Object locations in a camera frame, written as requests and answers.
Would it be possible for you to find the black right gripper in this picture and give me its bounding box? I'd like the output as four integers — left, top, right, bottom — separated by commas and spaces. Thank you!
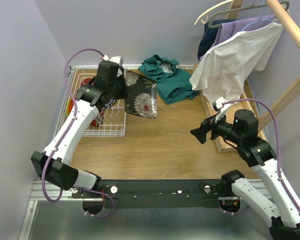
190, 108, 243, 144

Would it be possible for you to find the black square floral plate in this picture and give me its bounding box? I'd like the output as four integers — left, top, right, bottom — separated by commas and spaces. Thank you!
125, 70, 157, 119

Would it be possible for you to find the red floral round plate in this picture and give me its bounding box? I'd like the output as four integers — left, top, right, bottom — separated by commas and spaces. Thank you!
90, 110, 104, 127

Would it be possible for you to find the orange round plate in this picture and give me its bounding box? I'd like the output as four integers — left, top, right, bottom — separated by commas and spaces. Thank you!
66, 98, 74, 116

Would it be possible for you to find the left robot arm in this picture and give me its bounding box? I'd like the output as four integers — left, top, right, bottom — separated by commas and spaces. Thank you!
31, 56, 126, 198

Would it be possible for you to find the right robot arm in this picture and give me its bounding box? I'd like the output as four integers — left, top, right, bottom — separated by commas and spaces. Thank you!
190, 109, 300, 240

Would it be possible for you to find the blue white patterned bowl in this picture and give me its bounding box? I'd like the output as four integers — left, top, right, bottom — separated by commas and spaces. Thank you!
102, 98, 117, 109

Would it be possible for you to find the red bowl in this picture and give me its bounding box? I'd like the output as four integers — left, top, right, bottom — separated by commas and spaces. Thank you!
81, 77, 93, 86

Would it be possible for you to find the green hooded garment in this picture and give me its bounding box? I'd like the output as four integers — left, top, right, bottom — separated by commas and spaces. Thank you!
138, 54, 199, 105

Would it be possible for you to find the white t-shirt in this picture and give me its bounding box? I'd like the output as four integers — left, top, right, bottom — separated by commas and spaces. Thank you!
189, 22, 283, 103

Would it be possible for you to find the navy blue garment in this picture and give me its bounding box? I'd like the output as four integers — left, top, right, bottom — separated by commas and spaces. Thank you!
197, 19, 235, 60

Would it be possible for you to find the purple shirt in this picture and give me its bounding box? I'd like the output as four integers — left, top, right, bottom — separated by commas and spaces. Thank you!
201, 15, 282, 67

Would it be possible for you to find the grey clothes hanger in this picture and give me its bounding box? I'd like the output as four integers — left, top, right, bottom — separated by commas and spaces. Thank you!
208, 1, 290, 29

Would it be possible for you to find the light blue clothes hanger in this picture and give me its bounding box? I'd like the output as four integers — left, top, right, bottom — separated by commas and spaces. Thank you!
241, 0, 267, 32

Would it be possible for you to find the cream clothes hanger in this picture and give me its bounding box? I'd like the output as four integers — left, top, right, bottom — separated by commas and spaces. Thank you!
193, 0, 234, 26

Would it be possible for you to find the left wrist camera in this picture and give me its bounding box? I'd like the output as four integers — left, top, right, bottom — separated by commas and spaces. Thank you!
102, 55, 124, 77

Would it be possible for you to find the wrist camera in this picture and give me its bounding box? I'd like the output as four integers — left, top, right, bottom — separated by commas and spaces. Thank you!
212, 97, 230, 123
102, 55, 124, 77

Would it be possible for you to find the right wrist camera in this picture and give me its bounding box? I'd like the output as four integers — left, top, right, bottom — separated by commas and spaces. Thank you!
212, 97, 230, 123

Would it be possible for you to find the white wire dish rack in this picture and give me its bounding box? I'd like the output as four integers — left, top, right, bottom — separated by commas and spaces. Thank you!
68, 66, 126, 137

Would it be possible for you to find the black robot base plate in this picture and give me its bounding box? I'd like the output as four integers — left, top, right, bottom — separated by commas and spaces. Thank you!
102, 179, 238, 209

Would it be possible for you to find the wooden clothes rack frame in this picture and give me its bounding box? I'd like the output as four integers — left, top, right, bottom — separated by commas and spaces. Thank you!
192, 0, 300, 154

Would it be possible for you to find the aluminium table rail frame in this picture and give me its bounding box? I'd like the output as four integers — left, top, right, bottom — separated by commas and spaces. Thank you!
18, 64, 290, 240

